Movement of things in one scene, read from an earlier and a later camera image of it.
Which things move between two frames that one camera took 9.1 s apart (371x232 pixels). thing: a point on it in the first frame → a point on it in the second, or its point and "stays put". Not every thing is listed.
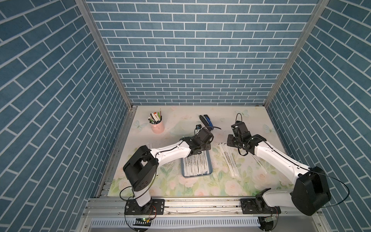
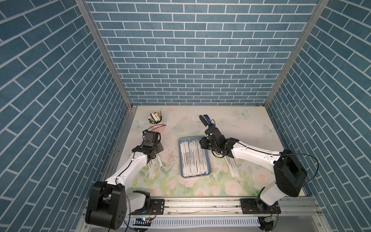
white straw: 187,166 stays put
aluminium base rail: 115,207 stays put
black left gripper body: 206,147 → 157,147
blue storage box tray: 199,165 stays put
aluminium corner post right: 320,7 stays put
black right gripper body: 233,142 → 206,144
